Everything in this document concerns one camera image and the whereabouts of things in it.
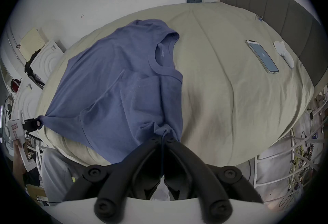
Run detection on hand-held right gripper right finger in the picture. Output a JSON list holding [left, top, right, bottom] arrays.
[[164, 138, 264, 222]]

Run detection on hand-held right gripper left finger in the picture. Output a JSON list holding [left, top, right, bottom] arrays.
[[63, 137, 164, 219]]

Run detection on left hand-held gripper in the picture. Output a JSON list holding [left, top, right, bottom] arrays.
[[5, 118, 43, 171]]

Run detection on blue t-shirt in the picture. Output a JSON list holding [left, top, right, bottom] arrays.
[[38, 19, 184, 165]]

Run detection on person's left hand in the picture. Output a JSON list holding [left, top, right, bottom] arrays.
[[12, 140, 27, 178]]

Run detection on white washing machine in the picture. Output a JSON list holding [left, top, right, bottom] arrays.
[[29, 40, 66, 83], [11, 78, 44, 127]]

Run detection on person's legs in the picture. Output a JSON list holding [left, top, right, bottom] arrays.
[[41, 147, 86, 203]]

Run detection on white metal rack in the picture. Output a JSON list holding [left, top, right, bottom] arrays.
[[254, 104, 328, 194]]

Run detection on smartphone with lit screen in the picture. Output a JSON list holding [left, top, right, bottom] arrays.
[[245, 40, 279, 74]]

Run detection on white hand controller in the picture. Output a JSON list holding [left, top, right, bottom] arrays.
[[274, 41, 295, 69]]

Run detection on grey padded headboard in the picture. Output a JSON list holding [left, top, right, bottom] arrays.
[[219, 0, 326, 88]]

